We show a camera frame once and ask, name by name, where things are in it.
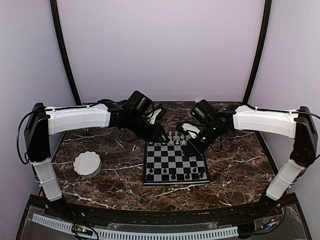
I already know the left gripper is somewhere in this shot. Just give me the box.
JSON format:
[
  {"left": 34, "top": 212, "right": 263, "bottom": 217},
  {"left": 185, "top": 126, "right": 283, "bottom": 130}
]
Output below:
[{"left": 127, "top": 112, "right": 170, "bottom": 143}]

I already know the black white chessboard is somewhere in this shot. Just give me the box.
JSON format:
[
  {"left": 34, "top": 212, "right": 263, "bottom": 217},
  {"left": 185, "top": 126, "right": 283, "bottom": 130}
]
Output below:
[{"left": 142, "top": 135, "right": 210, "bottom": 186}]

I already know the black corner piece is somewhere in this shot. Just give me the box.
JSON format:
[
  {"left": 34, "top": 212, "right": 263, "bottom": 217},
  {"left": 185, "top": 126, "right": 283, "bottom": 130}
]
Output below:
[{"left": 146, "top": 174, "right": 153, "bottom": 181}]

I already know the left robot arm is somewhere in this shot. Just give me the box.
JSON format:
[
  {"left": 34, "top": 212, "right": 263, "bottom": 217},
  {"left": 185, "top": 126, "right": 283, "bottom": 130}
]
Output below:
[{"left": 16, "top": 97, "right": 168, "bottom": 218}]

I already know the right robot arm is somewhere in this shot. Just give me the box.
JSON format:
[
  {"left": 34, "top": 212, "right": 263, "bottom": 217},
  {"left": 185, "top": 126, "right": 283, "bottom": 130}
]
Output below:
[{"left": 185, "top": 100, "right": 320, "bottom": 217}]

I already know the white king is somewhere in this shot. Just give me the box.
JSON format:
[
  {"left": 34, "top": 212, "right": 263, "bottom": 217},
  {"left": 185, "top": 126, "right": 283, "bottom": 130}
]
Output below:
[{"left": 168, "top": 131, "right": 173, "bottom": 140}]

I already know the white queen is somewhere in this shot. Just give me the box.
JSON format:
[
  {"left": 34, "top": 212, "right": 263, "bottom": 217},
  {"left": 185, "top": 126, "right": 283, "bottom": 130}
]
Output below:
[{"left": 173, "top": 131, "right": 180, "bottom": 141}]

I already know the white scalloped bowl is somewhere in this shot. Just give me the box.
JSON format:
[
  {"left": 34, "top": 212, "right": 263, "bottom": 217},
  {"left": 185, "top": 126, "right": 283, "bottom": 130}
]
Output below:
[{"left": 72, "top": 151, "right": 102, "bottom": 179}]

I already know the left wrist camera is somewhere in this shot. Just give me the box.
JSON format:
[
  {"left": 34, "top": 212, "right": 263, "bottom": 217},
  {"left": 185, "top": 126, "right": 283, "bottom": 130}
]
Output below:
[{"left": 127, "top": 90, "right": 152, "bottom": 115}]

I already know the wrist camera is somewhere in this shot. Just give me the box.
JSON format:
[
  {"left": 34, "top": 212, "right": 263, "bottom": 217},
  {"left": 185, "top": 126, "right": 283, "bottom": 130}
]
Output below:
[
  {"left": 190, "top": 99, "right": 218, "bottom": 124},
  {"left": 127, "top": 90, "right": 152, "bottom": 115}
]

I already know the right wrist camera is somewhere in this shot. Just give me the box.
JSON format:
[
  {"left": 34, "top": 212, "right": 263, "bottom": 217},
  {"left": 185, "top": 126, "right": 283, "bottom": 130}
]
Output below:
[{"left": 190, "top": 99, "right": 218, "bottom": 124}]

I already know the white perforated cable tray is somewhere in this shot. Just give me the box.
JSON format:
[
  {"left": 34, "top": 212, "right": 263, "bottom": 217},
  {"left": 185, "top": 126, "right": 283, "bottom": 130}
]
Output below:
[{"left": 31, "top": 213, "right": 239, "bottom": 240}]

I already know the black front rail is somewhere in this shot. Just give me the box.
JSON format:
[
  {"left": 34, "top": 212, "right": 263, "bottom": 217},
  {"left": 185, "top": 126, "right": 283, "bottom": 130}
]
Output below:
[{"left": 27, "top": 193, "right": 298, "bottom": 226}]

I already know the right black frame post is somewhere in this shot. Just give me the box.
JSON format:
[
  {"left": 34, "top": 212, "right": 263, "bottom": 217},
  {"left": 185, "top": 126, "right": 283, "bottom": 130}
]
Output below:
[{"left": 242, "top": 0, "right": 272, "bottom": 104}]

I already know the black frame post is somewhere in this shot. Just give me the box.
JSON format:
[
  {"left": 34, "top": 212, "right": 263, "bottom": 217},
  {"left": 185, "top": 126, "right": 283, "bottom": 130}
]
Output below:
[
  {"left": 49, "top": 0, "right": 82, "bottom": 106},
  {"left": 242, "top": 0, "right": 272, "bottom": 104}
]

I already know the left black frame post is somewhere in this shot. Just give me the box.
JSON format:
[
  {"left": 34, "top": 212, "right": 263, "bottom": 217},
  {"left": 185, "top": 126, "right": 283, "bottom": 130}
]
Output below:
[{"left": 49, "top": 0, "right": 82, "bottom": 106}]

